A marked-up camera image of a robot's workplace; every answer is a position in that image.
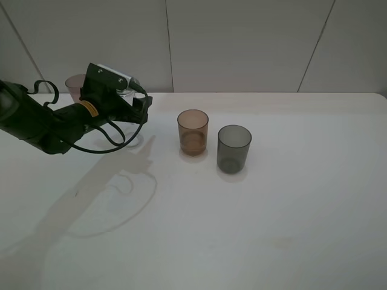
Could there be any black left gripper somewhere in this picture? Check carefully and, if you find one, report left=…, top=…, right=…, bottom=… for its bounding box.
left=80, top=86, right=152, bottom=124

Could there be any clear plastic water bottle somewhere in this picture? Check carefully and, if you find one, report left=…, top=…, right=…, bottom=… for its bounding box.
left=117, top=83, right=140, bottom=123

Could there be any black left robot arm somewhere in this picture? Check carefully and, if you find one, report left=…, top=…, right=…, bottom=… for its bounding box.
left=1, top=79, right=152, bottom=155

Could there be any orange translucent plastic cup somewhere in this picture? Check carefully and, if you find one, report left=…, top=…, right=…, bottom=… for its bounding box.
left=177, top=109, right=209, bottom=156

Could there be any pink translucent plastic cup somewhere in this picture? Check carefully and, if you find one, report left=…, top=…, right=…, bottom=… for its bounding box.
left=65, top=74, right=85, bottom=103

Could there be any grey translucent plastic cup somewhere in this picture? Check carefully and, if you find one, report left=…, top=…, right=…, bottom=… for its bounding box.
left=217, top=124, right=252, bottom=175

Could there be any black camera cable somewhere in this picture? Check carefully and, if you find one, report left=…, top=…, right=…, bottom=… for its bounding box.
left=71, top=81, right=150, bottom=153

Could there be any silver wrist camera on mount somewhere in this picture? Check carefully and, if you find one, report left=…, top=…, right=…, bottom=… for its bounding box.
left=86, top=63, right=139, bottom=91

